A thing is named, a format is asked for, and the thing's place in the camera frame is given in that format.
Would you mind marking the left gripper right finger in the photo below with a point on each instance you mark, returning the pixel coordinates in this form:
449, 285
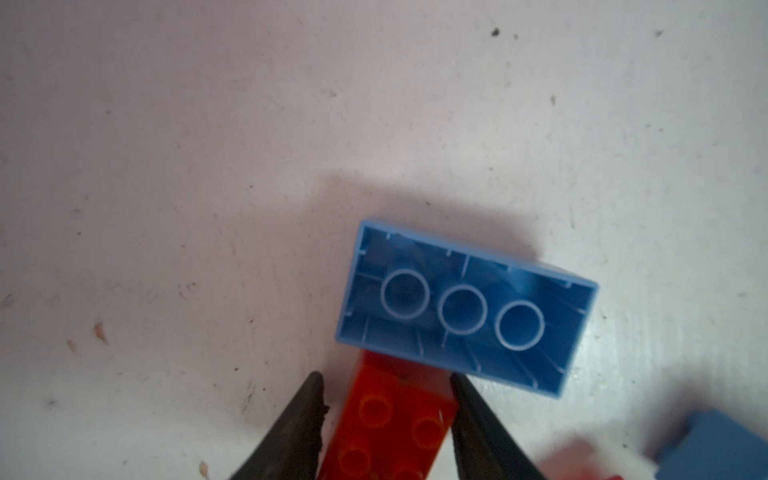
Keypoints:
483, 449

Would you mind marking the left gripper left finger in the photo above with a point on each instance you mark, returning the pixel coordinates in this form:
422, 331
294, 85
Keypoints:
291, 447

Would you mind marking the red lego brick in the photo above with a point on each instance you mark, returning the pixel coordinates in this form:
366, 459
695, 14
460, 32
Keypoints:
396, 416

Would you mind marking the blue lego brick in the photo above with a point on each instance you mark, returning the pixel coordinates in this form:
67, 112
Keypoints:
428, 299
712, 445

